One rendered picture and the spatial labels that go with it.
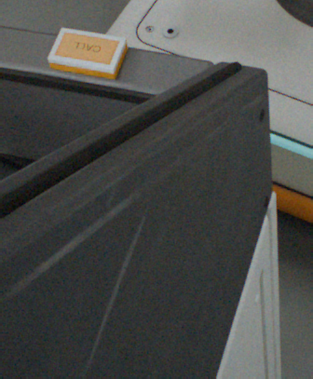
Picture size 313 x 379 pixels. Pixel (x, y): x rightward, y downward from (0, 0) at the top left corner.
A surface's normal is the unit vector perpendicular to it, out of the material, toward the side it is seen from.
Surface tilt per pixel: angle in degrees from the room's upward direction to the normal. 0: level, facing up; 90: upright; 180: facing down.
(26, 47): 0
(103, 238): 90
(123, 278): 90
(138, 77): 0
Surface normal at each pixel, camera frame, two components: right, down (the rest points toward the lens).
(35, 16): -0.11, -0.56
